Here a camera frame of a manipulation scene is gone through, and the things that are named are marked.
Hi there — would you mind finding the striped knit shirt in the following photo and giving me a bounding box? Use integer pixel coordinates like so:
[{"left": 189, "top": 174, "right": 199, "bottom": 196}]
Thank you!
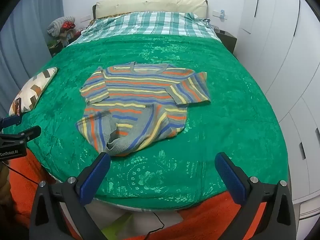
[{"left": 75, "top": 61, "right": 212, "bottom": 157}]

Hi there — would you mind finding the pile of assorted belongings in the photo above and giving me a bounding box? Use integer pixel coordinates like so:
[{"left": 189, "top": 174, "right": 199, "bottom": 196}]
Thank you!
[{"left": 47, "top": 29, "right": 77, "bottom": 57}]

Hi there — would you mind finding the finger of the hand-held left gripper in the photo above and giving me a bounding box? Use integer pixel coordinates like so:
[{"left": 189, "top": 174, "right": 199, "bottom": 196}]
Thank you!
[
  {"left": 0, "top": 116, "right": 21, "bottom": 132},
  {"left": 14, "top": 126, "right": 42, "bottom": 144}
]

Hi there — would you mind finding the brown patterned white pillow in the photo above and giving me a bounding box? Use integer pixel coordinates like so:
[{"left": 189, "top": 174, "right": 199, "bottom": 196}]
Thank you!
[{"left": 9, "top": 67, "right": 58, "bottom": 117}]

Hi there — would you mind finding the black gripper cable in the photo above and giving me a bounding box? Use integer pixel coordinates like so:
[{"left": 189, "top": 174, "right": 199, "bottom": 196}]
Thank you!
[{"left": 4, "top": 163, "right": 40, "bottom": 187}]

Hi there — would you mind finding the orange bed cover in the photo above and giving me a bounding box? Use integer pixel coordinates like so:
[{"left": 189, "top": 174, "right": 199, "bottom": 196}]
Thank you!
[{"left": 7, "top": 150, "right": 268, "bottom": 240}]

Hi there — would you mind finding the dark nightstand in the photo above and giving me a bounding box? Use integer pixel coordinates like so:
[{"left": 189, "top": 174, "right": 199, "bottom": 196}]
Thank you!
[{"left": 214, "top": 27, "right": 237, "bottom": 54}]

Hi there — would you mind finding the green floral blanket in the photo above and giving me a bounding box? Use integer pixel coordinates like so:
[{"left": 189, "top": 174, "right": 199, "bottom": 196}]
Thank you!
[{"left": 2, "top": 36, "right": 289, "bottom": 209}]

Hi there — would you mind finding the green checked bedsheet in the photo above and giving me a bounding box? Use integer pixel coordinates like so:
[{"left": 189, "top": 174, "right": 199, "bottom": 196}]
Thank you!
[{"left": 67, "top": 12, "right": 220, "bottom": 47}]

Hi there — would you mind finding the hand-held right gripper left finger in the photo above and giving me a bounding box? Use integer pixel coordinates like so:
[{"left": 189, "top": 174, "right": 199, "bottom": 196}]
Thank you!
[{"left": 29, "top": 152, "right": 111, "bottom": 240}]

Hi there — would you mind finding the blue white wall fixture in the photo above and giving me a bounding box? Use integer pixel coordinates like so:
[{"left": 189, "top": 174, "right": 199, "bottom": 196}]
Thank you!
[{"left": 212, "top": 9, "right": 229, "bottom": 21}]

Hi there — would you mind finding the grey knit hat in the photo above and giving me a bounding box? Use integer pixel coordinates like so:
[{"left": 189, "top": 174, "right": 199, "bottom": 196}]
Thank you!
[{"left": 47, "top": 16, "right": 75, "bottom": 37}]

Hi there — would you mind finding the cream padded headboard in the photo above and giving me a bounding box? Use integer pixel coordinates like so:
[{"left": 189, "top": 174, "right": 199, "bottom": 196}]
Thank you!
[{"left": 92, "top": 0, "right": 208, "bottom": 20}]

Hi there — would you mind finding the black floor cable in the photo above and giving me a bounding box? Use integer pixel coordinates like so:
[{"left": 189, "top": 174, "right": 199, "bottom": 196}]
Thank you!
[{"left": 139, "top": 212, "right": 166, "bottom": 240}]

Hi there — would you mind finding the grey-blue curtain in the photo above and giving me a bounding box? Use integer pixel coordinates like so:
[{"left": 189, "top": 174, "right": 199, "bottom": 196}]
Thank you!
[{"left": 0, "top": 0, "right": 63, "bottom": 117}]

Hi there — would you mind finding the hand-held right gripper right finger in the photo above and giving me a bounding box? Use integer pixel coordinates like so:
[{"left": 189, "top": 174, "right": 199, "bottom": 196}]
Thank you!
[{"left": 214, "top": 152, "right": 298, "bottom": 240}]

